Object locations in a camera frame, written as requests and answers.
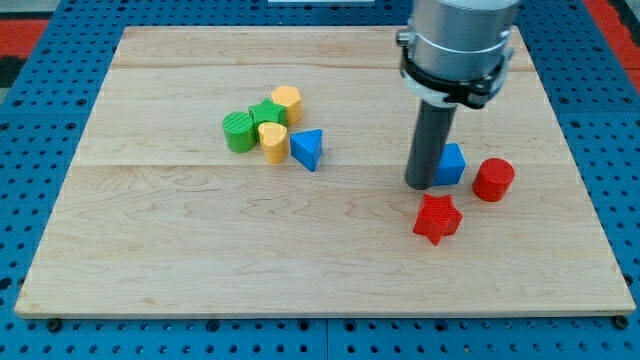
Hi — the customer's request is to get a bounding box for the yellow hexagon block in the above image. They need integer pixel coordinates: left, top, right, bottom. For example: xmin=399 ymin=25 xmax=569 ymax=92
xmin=271 ymin=85 xmax=303 ymax=125

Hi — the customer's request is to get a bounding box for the yellow heart block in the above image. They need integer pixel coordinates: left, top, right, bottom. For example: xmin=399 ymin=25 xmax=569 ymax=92
xmin=258 ymin=122 xmax=289 ymax=164

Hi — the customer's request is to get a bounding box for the blue cube block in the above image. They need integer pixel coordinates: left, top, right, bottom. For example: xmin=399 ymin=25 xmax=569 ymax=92
xmin=434 ymin=143 xmax=466 ymax=186

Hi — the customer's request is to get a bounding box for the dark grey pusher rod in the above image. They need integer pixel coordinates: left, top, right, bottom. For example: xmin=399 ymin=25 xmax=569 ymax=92
xmin=405 ymin=101 xmax=456 ymax=190

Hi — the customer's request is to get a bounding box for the green cylinder block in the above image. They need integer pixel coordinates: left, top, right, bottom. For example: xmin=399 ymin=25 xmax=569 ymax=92
xmin=222 ymin=111 xmax=257 ymax=153

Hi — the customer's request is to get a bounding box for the wooden board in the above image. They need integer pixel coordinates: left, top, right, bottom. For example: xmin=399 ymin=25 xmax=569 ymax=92
xmin=15 ymin=26 xmax=636 ymax=319

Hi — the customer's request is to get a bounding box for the red cylinder block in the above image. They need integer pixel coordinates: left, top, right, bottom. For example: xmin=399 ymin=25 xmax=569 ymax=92
xmin=472 ymin=158 xmax=515 ymax=202

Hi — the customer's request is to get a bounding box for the red star block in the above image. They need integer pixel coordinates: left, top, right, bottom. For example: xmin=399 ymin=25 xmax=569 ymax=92
xmin=413 ymin=194 xmax=463 ymax=246

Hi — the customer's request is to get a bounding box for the green star block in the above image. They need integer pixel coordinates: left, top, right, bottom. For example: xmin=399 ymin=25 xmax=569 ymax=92
xmin=248 ymin=98 xmax=287 ymax=128

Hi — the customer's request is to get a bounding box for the blue triangle block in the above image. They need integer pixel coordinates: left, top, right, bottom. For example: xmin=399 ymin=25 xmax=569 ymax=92
xmin=289 ymin=129 xmax=323 ymax=172

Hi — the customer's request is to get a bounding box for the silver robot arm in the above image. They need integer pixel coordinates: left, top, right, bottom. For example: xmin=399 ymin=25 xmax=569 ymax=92
xmin=396 ymin=0 xmax=519 ymax=109

